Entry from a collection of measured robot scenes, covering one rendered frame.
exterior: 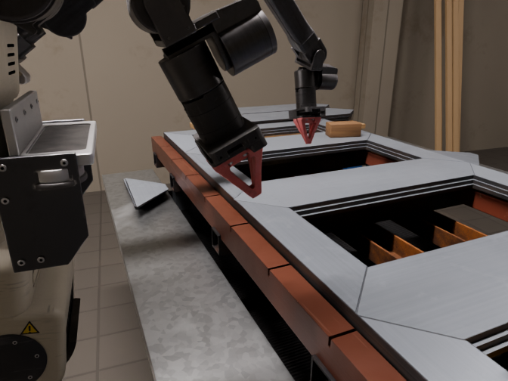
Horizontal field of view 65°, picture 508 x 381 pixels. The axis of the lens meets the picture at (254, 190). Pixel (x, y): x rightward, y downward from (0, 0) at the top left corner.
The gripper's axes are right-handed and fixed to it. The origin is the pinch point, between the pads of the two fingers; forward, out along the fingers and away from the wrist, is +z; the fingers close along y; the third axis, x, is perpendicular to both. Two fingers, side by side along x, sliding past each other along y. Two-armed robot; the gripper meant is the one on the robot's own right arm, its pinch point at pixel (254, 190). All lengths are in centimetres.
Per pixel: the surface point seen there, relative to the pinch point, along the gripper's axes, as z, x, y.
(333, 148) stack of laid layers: 39, -41, 73
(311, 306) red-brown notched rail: 18.3, 1.1, -4.6
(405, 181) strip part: 37, -40, 32
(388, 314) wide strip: 19.9, -6.7, -11.6
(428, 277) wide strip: 24.8, -16.7, -6.1
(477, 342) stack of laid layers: 24.2, -13.3, -18.6
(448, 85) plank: 137, -235, 248
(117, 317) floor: 79, 67, 116
